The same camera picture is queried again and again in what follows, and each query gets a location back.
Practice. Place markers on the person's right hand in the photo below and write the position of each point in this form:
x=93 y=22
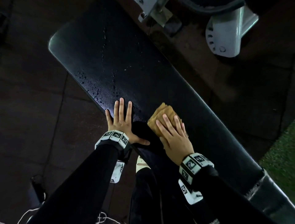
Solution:
x=176 y=147

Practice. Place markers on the black bench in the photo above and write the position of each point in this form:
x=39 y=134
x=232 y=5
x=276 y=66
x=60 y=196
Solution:
x=161 y=69

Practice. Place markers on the person's left hand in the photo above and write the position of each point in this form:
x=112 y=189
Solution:
x=119 y=123

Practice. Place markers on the left marker wristband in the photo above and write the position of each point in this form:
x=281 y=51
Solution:
x=115 y=136

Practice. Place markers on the black power adapter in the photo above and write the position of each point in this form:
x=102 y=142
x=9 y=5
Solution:
x=38 y=189

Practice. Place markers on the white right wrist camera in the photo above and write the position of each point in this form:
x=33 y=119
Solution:
x=189 y=193

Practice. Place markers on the marker wristband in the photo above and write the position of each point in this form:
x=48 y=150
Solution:
x=115 y=136
x=194 y=165

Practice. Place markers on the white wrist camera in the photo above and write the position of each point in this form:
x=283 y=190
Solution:
x=189 y=193
x=118 y=172

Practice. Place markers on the right marker wristband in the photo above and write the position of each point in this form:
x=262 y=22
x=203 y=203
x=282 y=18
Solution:
x=194 y=165

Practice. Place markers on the green turf mat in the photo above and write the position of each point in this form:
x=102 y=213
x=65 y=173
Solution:
x=281 y=161

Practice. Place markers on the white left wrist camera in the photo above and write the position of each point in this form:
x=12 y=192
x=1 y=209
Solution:
x=118 y=172

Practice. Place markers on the brown cleaning cloth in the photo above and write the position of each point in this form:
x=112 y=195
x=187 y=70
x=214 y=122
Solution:
x=161 y=110

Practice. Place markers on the person's right forearm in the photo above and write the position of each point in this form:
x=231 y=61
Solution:
x=225 y=203

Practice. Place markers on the white machine frame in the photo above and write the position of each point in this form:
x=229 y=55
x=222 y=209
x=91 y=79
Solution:
x=228 y=34

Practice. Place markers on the person's left forearm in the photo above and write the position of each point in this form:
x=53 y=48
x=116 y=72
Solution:
x=80 y=191

